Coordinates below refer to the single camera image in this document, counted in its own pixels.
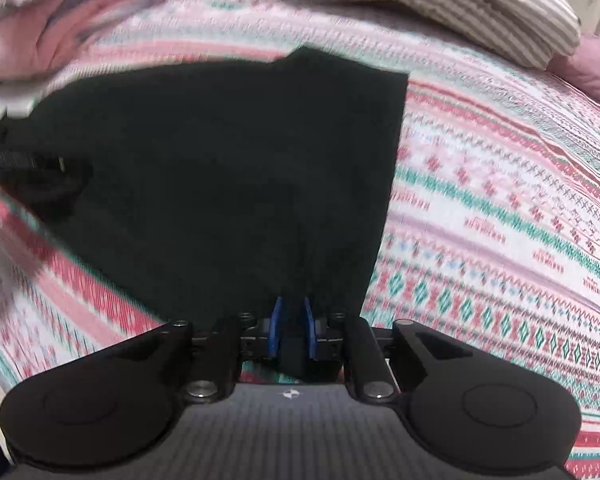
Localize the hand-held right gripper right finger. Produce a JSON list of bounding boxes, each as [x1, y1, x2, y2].
[[300, 296, 462, 404]]

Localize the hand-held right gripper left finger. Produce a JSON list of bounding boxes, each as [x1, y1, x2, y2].
[[147, 296, 285, 404]]

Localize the black pants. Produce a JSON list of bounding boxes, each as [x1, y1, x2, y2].
[[0, 46, 411, 386]]

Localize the pink quilt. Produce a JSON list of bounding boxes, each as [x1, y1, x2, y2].
[[0, 0, 271, 81]]

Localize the patterned pink bed sheet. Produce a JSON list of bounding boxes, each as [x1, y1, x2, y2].
[[0, 0, 600, 480]]

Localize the striped beige pillow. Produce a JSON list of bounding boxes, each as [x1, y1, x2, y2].
[[252, 0, 582, 70]]

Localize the pink pillow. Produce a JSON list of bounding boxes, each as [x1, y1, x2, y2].
[[547, 30, 600, 113]]

